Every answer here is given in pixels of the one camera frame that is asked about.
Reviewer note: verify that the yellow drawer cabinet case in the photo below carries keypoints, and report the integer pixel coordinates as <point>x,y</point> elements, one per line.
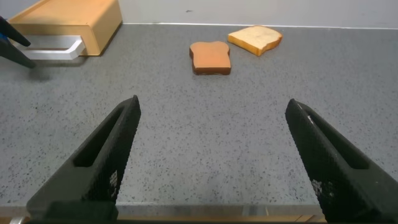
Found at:
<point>68,12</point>

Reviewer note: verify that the white bread slice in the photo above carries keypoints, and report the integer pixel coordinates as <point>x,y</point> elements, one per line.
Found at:
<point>255,37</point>

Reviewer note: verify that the brown toast slice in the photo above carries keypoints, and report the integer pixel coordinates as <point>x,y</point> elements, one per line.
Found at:
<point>211,57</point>

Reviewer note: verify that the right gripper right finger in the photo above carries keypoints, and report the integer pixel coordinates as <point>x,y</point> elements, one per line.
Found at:
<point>342,186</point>

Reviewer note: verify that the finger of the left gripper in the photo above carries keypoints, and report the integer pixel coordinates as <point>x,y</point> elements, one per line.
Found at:
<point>15,56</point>
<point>14,34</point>

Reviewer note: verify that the crumpled blue cloth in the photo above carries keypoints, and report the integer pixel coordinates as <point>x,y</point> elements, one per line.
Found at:
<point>2,36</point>

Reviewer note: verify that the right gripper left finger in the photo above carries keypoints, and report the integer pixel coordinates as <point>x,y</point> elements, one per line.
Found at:
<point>93,174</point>

